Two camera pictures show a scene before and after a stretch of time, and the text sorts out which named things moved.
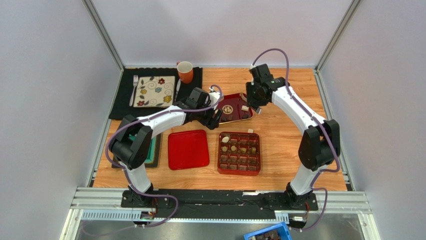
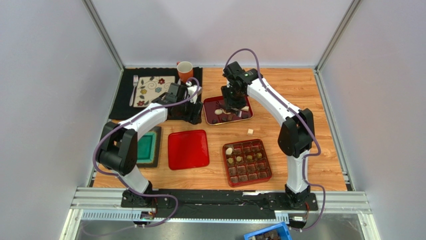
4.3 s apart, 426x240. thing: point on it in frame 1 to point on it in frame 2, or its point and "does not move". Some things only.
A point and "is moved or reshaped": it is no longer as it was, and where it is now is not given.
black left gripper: [211, 123] to [193, 118]
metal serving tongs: [258, 110] to [238, 111]
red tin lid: [188, 149] does not move
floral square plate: [155, 91] does not move
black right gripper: [252, 101] to [232, 103]
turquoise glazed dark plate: [153, 160] does not move
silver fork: [135, 81] does not move
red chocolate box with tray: [239, 153] is moved or reshaped
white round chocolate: [225, 139] to [229, 151]
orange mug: [185, 72] does not move
